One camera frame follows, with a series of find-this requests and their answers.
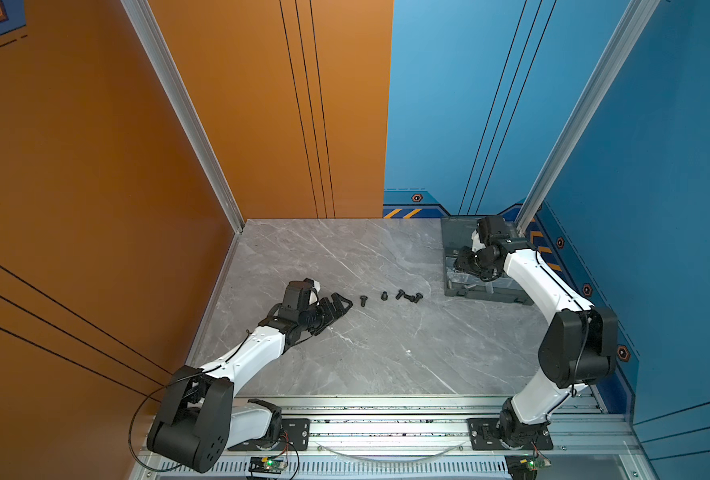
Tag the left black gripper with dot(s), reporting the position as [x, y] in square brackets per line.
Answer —
[331, 316]

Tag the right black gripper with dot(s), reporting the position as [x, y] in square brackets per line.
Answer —
[461, 263]

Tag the black bolt cluster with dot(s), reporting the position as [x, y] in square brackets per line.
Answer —
[414, 298]

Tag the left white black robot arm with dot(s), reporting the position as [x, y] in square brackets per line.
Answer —
[198, 418]

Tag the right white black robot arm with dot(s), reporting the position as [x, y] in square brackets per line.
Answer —
[579, 346]

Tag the grey compartment organizer box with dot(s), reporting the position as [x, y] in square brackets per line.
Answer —
[464, 275]

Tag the left green circuit board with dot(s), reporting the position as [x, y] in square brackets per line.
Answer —
[267, 467]

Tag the green circuit board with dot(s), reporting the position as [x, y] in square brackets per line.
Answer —
[267, 467]
[526, 468]

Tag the right green circuit board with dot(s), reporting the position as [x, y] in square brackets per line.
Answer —
[526, 468]

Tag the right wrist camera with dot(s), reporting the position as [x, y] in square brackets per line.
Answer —
[477, 243]

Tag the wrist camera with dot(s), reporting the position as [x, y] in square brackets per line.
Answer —
[314, 287]
[477, 243]

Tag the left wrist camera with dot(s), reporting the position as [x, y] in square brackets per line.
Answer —
[314, 287]

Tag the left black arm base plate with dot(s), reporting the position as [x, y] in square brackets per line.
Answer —
[294, 430]

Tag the aluminium rail frame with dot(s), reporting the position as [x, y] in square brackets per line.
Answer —
[426, 437]

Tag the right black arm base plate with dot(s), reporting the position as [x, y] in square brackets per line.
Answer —
[495, 434]

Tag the right aluminium corner post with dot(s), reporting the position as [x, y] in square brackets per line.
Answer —
[621, 43]

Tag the aluminium corner post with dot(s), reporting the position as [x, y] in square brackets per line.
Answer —
[621, 43]
[149, 33]

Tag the left aluminium corner post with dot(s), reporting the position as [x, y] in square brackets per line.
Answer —
[149, 33]

